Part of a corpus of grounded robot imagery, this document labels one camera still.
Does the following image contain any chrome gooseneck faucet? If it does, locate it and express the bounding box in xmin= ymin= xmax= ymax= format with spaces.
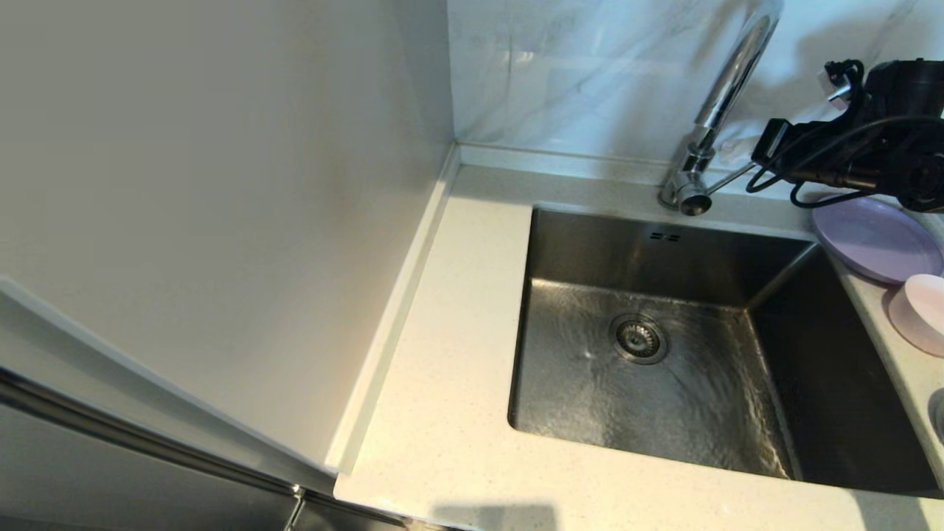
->
xmin=658 ymin=0 xmax=782 ymax=218

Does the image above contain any purple plastic plate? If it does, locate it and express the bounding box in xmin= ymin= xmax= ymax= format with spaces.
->
xmin=813 ymin=195 xmax=944 ymax=286

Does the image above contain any pink plastic cup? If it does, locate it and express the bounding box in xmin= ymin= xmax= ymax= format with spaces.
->
xmin=887 ymin=274 xmax=944 ymax=358

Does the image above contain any stainless steel sink basin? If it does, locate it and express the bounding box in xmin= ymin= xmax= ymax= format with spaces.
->
xmin=507 ymin=205 xmax=941 ymax=496

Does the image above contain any round metal drain strainer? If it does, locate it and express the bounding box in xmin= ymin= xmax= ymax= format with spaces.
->
xmin=610 ymin=313 xmax=670 ymax=367

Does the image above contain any white tall cabinet side panel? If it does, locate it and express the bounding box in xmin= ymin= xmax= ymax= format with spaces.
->
xmin=0 ymin=0 xmax=454 ymax=473

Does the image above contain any grey upper cabinet door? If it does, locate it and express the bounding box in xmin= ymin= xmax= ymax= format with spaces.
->
xmin=0 ymin=277 xmax=339 ymax=496

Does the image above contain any grey cabinet door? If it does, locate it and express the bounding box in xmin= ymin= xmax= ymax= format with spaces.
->
xmin=0 ymin=402 xmax=299 ymax=531
xmin=0 ymin=277 xmax=339 ymax=496

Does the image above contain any grey lower cabinet door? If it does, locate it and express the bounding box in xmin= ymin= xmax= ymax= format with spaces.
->
xmin=0 ymin=402 xmax=299 ymax=531

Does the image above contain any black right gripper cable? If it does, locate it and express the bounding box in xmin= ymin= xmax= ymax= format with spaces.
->
xmin=745 ymin=60 xmax=944 ymax=210

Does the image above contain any metal door trim rail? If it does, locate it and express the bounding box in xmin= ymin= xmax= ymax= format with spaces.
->
xmin=0 ymin=367 xmax=305 ymax=499

